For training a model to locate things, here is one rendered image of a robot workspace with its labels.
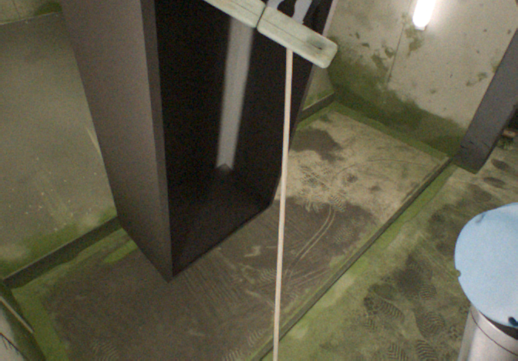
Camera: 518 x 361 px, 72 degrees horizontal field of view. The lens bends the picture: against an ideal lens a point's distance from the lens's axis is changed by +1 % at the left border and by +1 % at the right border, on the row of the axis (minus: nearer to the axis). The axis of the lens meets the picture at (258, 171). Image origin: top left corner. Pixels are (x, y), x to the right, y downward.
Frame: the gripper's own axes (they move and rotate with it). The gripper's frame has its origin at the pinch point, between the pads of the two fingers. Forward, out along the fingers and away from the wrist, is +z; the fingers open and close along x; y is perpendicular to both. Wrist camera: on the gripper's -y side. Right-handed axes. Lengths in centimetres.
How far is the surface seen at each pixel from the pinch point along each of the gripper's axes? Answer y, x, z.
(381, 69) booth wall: 219, -64, 6
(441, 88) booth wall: 193, -102, -5
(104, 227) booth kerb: 79, 44, 146
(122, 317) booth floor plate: 41, 7, 153
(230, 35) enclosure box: 57, 19, 15
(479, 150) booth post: 181, -147, 17
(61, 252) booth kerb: 61, 54, 158
